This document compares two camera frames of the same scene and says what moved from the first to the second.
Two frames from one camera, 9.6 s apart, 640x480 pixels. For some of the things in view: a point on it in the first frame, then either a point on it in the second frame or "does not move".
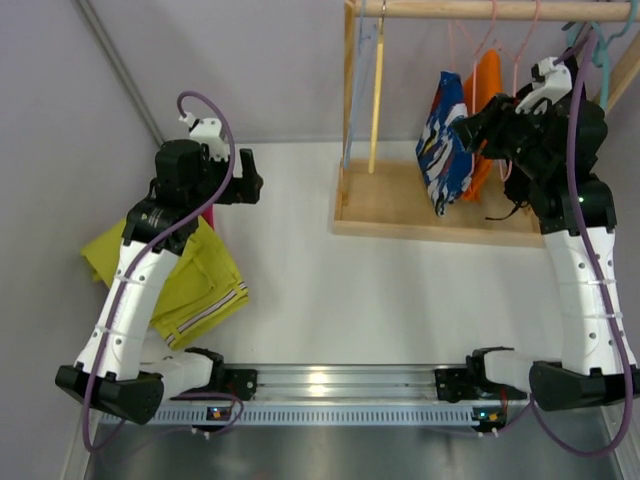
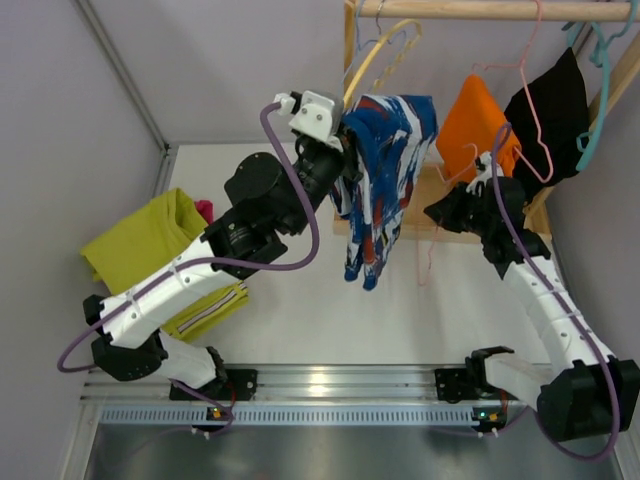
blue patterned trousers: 445,159 → 392,135
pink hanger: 475,53 → 448,181
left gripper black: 245,181 → 345,160
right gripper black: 493,125 → 451,211
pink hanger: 515,62 → 520,65
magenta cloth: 209,216 does not move
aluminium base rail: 347,384 does not move
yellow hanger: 377,91 → 413,43
